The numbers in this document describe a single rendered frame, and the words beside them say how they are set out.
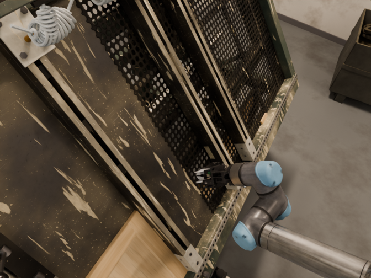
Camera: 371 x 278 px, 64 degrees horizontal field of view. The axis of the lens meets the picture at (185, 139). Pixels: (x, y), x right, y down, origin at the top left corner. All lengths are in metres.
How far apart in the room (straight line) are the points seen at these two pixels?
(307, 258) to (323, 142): 2.50
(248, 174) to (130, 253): 0.51
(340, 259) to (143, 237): 0.67
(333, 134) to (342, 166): 0.39
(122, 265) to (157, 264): 0.17
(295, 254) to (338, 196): 2.14
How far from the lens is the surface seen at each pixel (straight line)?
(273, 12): 2.13
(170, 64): 1.18
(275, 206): 0.93
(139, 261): 1.18
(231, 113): 1.48
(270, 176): 0.87
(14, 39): 0.83
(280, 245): 0.84
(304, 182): 2.87
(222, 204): 1.52
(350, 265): 0.79
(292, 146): 3.07
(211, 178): 1.00
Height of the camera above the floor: 2.23
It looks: 51 degrees down
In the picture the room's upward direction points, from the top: 5 degrees clockwise
